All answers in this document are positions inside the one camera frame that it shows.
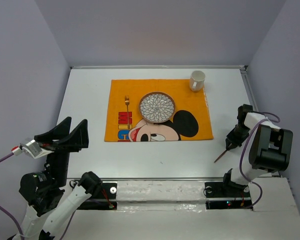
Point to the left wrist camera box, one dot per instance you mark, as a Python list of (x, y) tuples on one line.
[(31, 148)]

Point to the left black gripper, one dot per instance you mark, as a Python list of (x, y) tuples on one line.
[(78, 138)]

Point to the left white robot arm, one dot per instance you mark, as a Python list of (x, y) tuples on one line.
[(43, 190)]

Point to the aluminium table edge rail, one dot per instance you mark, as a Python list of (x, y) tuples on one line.
[(153, 67)]

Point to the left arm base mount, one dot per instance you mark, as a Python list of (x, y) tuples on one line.
[(104, 200)]

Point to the white ceramic mug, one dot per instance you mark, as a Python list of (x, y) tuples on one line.
[(197, 80)]

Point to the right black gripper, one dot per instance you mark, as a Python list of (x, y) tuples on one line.
[(235, 142)]

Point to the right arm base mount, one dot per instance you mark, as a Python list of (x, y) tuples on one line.
[(219, 197)]

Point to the orange cartoon mouse placemat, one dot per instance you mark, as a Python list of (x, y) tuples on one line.
[(190, 122)]

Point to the floral patterned plate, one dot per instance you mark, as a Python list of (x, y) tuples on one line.
[(157, 107)]

